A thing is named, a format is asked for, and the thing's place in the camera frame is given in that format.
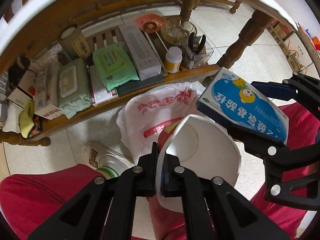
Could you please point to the yellow cloth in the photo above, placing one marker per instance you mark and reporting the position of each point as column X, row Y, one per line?
column 27, row 120

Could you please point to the wooden coffee table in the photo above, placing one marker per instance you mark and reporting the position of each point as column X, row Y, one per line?
column 75, row 120

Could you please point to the long white box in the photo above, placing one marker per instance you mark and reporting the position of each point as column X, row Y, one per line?
column 141, row 52

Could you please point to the white sock green stripes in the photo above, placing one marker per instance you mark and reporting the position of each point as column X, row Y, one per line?
column 110, row 171

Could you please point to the white booklet red text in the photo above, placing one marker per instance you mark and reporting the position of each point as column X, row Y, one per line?
column 98, row 90

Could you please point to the white pill bottle yellow label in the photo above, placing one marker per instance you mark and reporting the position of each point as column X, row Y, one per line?
column 173, row 61

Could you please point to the pale green wipes pack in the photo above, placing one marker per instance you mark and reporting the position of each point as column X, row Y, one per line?
column 72, row 90

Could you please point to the blue white medicine box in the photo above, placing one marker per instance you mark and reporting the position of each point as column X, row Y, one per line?
column 247, row 105

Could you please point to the black bottle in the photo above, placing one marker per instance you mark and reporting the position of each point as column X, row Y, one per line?
column 18, row 67

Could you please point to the glass ashtray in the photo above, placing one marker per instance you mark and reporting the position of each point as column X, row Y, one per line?
column 176, row 31

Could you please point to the red white paper cup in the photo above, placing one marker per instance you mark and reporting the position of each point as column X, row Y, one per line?
column 207, row 150

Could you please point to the person's red trouser leg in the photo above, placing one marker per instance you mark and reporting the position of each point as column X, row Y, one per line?
column 45, row 190
column 302, row 122

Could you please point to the bright green wipes pack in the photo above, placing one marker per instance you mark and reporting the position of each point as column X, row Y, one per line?
column 112, row 65

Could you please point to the clear plastic organizer box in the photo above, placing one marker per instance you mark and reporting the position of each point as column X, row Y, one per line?
column 200, row 57

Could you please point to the small white box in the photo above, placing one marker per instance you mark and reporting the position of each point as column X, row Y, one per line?
column 21, row 92

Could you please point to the dark grey book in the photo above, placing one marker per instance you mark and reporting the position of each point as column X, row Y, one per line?
column 140, row 86

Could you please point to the white sneaker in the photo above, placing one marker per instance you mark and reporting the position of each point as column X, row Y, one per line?
column 100, row 155

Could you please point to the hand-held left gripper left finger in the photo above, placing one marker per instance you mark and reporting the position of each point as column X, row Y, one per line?
column 149, row 176

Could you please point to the person's left red trouser leg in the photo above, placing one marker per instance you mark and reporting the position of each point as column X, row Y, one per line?
column 45, row 190

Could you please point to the person's right red trouser leg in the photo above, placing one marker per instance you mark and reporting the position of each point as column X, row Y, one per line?
column 302, row 122

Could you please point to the white plastic bag red print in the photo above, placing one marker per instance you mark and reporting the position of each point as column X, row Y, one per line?
column 140, row 120

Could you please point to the black pliers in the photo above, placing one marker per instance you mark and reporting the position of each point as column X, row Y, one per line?
column 197, row 43

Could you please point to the white box red stripes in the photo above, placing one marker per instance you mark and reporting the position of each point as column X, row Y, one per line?
column 46, row 100

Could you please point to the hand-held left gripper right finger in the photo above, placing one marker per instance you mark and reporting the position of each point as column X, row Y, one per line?
column 172, row 180

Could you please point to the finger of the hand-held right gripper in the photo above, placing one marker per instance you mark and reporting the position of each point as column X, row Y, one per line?
column 272, row 90
column 252, row 137

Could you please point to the beige tea canister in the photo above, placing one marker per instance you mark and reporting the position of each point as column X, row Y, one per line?
column 76, row 42

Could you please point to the cardboard box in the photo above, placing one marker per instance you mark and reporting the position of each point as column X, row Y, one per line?
column 293, row 60

